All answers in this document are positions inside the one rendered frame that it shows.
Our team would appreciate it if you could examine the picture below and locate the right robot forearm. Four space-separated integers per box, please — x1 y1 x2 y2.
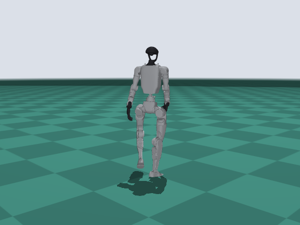
164 85 170 105

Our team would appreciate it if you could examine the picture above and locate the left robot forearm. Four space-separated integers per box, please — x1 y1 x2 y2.
127 85 136 105

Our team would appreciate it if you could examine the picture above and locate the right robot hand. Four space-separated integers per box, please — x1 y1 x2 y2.
162 102 169 111

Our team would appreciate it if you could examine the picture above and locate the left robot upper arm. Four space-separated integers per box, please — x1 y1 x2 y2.
131 66 141 91

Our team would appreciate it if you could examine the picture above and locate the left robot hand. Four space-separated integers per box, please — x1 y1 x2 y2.
127 101 133 121

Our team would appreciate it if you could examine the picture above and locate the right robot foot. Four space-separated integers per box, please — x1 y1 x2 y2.
149 171 164 177

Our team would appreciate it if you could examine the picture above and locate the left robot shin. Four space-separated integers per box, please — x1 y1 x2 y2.
136 130 143 159

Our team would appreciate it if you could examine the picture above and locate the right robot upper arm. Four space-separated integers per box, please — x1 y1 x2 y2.
159 66 169 91

